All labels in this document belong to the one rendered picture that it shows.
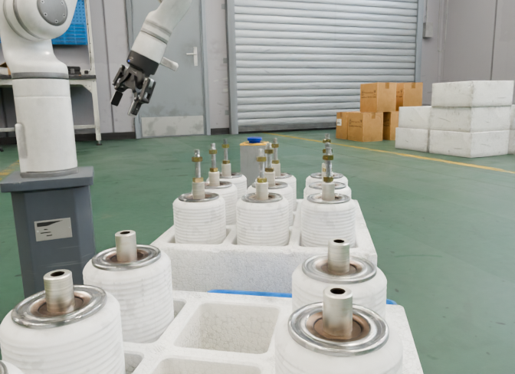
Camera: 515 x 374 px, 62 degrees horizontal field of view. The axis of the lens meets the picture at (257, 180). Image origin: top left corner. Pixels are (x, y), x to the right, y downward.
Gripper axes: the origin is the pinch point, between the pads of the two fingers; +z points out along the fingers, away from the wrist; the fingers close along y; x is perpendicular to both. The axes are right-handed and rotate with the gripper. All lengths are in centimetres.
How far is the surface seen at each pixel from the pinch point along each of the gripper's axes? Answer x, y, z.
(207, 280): -6, 53, 16
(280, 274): 0, 62, 9
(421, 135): 283, -38, -61
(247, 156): 25.5, 22.8, -2.4
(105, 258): -32, 59, 10
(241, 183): 14.4, 34.1, 2.6
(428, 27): 586, -231, -266
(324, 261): -20, 77, -1
